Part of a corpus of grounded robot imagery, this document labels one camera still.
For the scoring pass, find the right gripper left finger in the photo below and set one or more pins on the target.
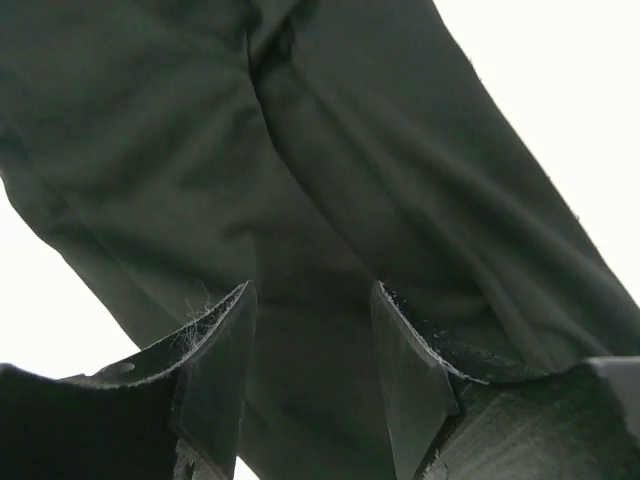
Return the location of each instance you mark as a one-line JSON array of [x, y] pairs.
[[171, 411]]

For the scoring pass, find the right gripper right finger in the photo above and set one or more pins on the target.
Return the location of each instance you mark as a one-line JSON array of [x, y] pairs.
[[444, 423]]

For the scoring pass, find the black t shirt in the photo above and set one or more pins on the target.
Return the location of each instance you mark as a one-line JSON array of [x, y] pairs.
[[170, 151]]

